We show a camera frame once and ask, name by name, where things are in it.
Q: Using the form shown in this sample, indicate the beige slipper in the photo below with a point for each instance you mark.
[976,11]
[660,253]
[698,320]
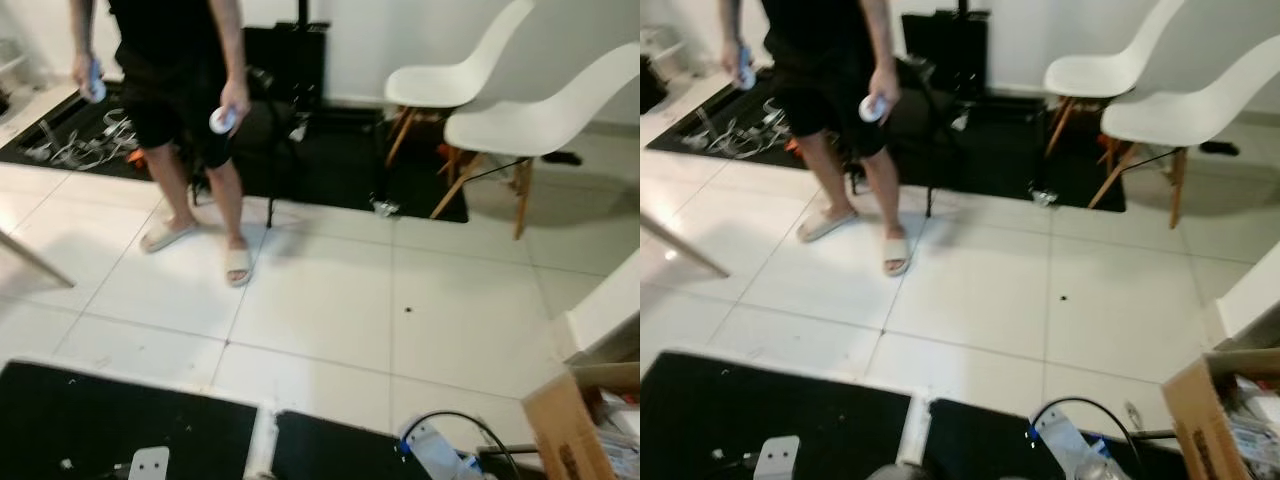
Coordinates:
[896,257]
[237,265]
[825,226]
[165,236]

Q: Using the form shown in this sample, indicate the black floor mat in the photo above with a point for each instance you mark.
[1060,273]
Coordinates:
[980,445]
[100,420]
[780,410]
[330,450]

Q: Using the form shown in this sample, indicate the large black rug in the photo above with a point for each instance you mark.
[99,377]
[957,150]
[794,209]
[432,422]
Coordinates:
[1000,170]
[340,165]

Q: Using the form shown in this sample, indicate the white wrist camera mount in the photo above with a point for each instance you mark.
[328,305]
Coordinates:
[1065,445]
[150,468]
[778,460]
[435,455]

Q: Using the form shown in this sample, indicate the small orange object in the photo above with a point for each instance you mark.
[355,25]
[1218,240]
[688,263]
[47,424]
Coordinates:
[136,157]
[793,149]

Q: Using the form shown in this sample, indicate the grey table leg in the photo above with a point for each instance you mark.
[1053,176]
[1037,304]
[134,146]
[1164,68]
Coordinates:
[40,265]
[690,250]

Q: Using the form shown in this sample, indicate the person in black clothes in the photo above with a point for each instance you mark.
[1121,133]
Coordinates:
[820,60]
[170,60]

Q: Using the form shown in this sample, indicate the small clear cup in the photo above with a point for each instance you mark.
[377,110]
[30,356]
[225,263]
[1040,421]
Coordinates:
[386,207]
[1044,198]

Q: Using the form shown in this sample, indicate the white plastic packaging trash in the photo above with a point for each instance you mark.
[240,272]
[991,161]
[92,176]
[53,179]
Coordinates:
[1255,430]
[620,440]

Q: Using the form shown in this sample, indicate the small flat black object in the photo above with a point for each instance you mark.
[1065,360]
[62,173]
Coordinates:
[562,158]
[1219,148]

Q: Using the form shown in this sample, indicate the black hard case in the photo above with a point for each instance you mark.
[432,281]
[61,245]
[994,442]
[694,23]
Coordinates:
[945,55]
[290,60]

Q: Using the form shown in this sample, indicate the black tripod stand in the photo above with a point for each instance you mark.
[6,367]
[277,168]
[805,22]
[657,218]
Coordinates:
[929,205]
[270,210]

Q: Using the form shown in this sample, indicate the white cabinet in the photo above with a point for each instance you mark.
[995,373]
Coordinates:
[1255,305]
[610,310]

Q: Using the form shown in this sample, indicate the brown cardboard box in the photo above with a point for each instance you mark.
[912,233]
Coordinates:
[555,430]
[1190,420]

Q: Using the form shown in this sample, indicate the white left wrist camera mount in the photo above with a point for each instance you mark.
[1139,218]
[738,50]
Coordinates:
[150,468]
[778,460]

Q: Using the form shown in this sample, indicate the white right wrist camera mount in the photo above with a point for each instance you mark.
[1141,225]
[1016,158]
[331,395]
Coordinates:
[1065,445]
[435,455]

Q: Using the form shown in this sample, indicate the white chair with wooden legs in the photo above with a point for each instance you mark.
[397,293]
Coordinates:
[1180,115]
[530,125]
[450,82]
[1105,72]

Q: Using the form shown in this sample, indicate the white handheld controller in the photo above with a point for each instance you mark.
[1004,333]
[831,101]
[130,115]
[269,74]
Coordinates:
[220,120]
[94,80]
[872,108]
[746,72]

